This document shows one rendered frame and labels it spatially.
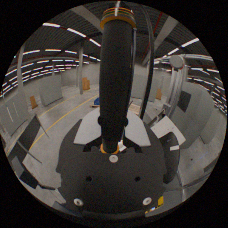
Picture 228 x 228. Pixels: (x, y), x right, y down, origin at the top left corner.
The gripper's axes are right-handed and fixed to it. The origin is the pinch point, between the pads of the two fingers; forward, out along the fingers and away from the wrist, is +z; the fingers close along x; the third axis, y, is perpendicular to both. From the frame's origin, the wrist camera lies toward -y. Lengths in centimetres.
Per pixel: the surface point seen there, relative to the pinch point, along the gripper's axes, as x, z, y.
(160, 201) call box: 34, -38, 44
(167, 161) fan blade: 15.5, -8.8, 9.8
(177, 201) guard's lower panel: 70, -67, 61
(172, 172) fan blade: 14.7, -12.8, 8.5
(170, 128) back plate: 40.5, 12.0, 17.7
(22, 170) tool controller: -59, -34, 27
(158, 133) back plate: 34.7, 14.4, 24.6
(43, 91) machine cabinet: -530, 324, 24
